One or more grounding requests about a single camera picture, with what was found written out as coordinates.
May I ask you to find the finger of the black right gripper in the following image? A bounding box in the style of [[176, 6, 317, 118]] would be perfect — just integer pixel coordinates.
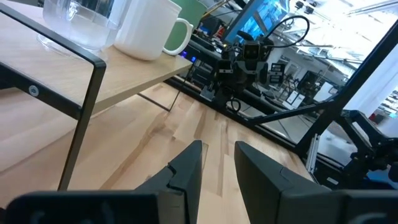
[[232, 77, 246, 103], [221, 76, 234, 102]]

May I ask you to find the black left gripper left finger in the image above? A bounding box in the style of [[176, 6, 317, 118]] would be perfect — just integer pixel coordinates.
[[0, 139, 203, 224]]

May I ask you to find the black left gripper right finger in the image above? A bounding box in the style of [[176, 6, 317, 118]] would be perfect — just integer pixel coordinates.
[[234, 141, 398, 224]]

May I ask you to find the white ceramic mug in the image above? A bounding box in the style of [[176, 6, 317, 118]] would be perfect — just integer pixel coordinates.
[[113, 0, 194, 62]]

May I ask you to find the clear glass cup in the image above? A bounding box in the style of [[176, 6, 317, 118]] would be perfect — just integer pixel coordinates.
[[37, 0, 125, 58]]

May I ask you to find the wooden shelf with black legs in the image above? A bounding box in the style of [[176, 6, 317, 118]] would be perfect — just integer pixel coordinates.
[[0, 0, 194, 191]]

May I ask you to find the black computer with blue lights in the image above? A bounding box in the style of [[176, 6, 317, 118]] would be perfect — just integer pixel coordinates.
[[178, 34, 225, 68]]

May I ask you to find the white paper sheet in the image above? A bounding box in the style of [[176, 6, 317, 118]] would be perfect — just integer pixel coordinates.
[[282, 90, 307, 110]]

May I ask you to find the blue-lit monitor screen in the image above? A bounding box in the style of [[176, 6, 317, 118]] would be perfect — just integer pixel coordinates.
[[222, 0, 292, 44]]

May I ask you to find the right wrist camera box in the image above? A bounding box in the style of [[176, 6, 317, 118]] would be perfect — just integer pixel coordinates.
[[241, 42, 261, 61]]

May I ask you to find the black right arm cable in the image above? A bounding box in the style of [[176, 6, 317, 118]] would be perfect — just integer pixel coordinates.
[[266, 14, 311, 50]]

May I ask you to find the black aluminium table frame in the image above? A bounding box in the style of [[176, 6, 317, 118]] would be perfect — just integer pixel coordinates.
[[164, 18, 398, 190]]

